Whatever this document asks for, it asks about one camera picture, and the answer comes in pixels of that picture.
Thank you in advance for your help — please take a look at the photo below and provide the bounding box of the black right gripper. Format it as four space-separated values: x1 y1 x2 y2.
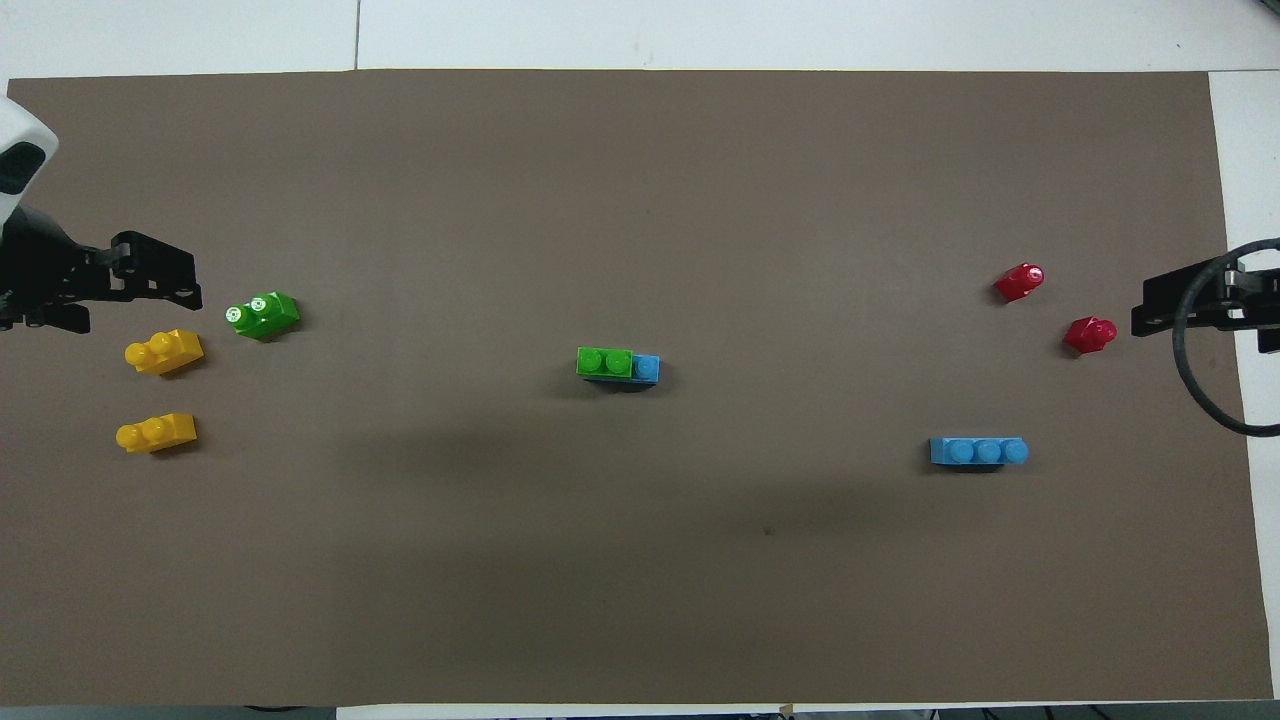
1130 258 1280 354

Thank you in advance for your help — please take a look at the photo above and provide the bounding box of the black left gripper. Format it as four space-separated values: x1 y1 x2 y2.
0 205 204 333

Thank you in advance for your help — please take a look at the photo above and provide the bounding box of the plain green two-stud brick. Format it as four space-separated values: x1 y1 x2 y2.
576 346 634 382

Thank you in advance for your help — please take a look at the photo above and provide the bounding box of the yellow two-stud brick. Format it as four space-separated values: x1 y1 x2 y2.
115 413 198 455
124 329 205 376

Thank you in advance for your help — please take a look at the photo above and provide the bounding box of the red one-stud brick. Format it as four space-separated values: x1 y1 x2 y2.
1062 316 1119 355
993 262 1046 303

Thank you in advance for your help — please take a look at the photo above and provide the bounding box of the green brick with white-marked studs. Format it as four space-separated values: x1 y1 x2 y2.
225 291 301 341

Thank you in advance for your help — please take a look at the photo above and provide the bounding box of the brown table mat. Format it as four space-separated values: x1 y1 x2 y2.
0 68 1274 707

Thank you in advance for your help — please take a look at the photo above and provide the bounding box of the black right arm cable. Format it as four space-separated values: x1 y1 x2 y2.
1172 238 1280 438

